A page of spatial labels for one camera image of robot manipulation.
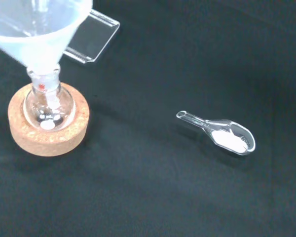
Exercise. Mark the clear acrylic funnel stand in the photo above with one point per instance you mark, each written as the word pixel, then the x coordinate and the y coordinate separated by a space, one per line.
pixel 93 34

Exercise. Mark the translucent white plastic funnel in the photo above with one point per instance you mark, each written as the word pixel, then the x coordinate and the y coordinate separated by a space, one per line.
pixel 27 47

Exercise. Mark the black bench cloth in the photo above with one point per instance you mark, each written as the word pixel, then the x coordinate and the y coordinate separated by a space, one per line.
pixel 162 197

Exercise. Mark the small glass round-bottom flask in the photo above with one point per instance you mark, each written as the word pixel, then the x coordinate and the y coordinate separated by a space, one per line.
pixel 65 106

